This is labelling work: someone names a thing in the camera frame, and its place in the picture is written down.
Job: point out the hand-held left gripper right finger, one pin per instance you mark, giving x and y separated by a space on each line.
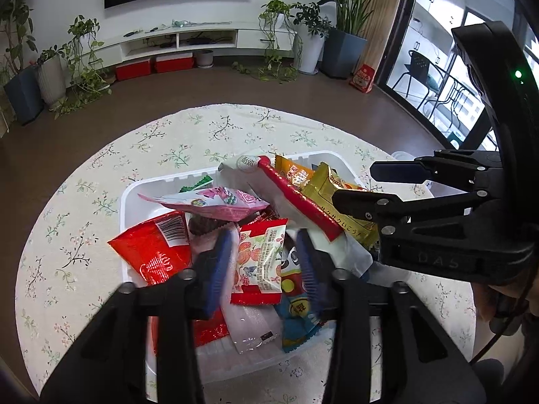
311 273

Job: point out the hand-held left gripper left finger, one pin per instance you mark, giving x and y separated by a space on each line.
217 277

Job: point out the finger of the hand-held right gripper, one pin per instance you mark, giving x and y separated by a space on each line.
400 171
404 208

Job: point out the white red fruit-print packet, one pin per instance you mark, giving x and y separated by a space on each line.
259 261

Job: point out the yellow cartoon snack packet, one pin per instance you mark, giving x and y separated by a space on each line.
294 320

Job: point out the plain red snack packet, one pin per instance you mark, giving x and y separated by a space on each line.
210 330

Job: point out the translucent white snack packet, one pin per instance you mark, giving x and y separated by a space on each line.
248 324

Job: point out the red barcode snack packet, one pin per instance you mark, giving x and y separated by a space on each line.
151 252

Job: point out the pink white snack packet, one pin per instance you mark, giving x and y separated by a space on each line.
210 202

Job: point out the gold snack packet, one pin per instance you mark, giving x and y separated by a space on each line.
324 185

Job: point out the white red-striped snack packet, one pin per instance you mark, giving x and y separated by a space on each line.
294 197

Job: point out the white plastic tray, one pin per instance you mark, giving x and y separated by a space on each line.
252 366

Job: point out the clear green-edged nut packet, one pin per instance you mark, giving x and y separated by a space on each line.
198 184

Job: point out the orange yellow snack packet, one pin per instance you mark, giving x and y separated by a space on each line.
294 172

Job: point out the person's right hand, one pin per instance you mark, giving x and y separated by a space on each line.
488 298

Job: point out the teal stool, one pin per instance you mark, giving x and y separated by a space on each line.
455 136

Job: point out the black balcony table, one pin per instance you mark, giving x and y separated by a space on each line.
454 92

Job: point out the red bag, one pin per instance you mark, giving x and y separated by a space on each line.
363 78

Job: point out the black balcony chair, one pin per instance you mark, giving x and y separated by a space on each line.
419 65

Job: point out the large-leaf plant in blue-grey pot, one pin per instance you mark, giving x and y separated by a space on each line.
345 54

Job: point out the beige curtain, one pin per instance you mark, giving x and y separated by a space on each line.
383 29

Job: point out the plant in tall white pot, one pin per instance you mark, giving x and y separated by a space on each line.
310 52

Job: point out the floral tablecloth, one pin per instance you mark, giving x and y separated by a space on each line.
126 155

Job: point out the white balcony cabinets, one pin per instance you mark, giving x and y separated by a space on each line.
438 4

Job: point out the white television cabinet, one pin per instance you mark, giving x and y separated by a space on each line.
248 38

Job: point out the trailing plant on cabinet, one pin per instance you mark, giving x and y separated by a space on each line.
276 8

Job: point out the red storage box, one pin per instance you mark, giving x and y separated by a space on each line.
174 63
133 70

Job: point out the small white round pot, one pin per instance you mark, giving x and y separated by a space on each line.
205 59

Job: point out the light blue small object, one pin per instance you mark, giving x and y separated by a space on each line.
179 23

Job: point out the plant in grey ribbed pot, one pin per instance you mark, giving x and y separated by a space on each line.
51 78

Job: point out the tall plant in dark pot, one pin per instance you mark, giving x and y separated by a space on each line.
23 92

